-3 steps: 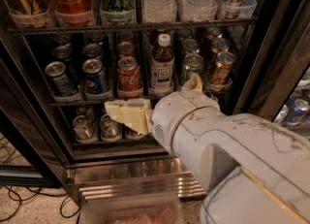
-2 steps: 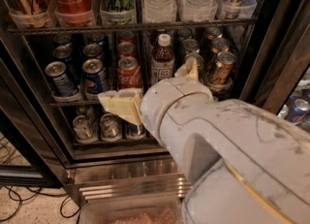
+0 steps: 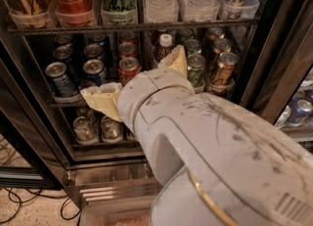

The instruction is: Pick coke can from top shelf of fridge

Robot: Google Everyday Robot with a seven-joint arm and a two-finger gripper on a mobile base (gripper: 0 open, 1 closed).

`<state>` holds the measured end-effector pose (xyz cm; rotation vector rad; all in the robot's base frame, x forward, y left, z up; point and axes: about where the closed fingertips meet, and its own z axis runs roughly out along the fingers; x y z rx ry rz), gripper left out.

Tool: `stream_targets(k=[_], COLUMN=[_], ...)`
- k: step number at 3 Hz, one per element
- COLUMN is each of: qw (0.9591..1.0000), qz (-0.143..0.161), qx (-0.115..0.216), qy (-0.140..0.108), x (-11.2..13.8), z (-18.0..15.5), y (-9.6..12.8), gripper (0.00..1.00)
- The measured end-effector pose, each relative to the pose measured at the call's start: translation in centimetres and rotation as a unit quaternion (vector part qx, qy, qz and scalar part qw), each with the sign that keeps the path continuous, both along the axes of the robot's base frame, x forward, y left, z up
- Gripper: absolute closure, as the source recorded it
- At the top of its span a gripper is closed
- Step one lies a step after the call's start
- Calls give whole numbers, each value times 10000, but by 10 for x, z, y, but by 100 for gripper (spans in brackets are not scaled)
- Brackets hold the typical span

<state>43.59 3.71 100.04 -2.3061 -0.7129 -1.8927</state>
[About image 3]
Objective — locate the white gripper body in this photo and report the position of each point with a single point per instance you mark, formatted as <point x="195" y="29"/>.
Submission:
<point x="148" y="88"/>

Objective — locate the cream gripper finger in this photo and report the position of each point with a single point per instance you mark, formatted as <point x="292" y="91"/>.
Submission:
<point x="176" y="59"/>
<point x="103" y="99"/>

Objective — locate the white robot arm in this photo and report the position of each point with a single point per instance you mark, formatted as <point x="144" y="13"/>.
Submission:
<point x="218" y="164"/>

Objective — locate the brown tea bottle middle shelf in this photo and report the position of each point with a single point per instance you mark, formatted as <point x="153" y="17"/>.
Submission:
<point x="163" y="48"/>

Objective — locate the front green LaCroix can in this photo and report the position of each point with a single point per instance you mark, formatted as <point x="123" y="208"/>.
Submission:
<point x="195" y="69"/>

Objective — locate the front Coca-Cola can middle shelf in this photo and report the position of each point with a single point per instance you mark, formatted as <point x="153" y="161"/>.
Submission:
<point x="128" y="69"/>

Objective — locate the silver can bottom far left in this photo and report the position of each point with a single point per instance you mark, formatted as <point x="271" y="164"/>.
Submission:
<point x="84" y="131"/>

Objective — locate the front Pepsi can far left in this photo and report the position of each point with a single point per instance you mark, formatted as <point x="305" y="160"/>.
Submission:
<point x="60" y="82"/>

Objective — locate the front gold can middle shelf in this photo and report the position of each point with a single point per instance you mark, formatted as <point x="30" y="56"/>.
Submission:
<point x="223" y="69"/>

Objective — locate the stainless steel fridge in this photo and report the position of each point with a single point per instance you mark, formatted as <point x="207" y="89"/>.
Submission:
<point x="40" y="129"/>

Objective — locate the green LaCroix can top shelf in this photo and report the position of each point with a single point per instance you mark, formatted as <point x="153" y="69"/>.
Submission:
<point x="119" y="11"/>

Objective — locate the blue can right compartment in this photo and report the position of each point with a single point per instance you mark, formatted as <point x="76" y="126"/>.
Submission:
<point x="300" y="110"/>

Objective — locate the clear plastic bin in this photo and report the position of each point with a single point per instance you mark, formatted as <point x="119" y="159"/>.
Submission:
<point x="111" y="212"/>

